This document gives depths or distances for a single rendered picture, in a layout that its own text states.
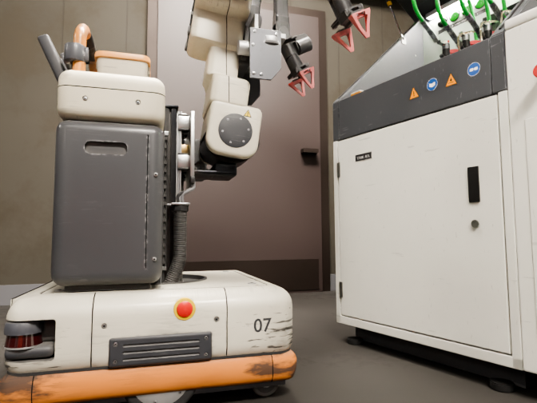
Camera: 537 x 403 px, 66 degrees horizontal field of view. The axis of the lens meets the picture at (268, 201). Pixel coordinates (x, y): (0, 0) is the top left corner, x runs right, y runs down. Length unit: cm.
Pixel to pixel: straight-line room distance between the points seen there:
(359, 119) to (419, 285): 64
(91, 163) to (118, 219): 15
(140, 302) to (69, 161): 36
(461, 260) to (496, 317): 17
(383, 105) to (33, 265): 230
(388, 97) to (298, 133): 166
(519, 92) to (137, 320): 110
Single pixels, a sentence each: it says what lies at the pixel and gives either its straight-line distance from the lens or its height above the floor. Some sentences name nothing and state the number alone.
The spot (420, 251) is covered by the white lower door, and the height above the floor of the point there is 36.
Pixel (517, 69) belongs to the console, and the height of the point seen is 84.
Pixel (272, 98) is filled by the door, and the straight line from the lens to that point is 314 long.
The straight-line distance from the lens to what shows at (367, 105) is 161.
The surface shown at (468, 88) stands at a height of 83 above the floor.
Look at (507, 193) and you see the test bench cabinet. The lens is 124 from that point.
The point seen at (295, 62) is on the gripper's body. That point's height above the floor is 109.
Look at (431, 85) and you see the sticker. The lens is 143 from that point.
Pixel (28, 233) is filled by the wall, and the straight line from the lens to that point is 299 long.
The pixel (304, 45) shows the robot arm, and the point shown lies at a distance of 177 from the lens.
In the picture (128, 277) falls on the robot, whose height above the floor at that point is 31.
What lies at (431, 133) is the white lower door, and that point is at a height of 72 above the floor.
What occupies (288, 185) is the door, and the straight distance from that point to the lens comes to 303.
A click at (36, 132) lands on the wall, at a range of 306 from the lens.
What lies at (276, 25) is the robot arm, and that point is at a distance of 177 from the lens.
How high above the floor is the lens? 41
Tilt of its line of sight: 5 degrees up
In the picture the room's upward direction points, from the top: straight up
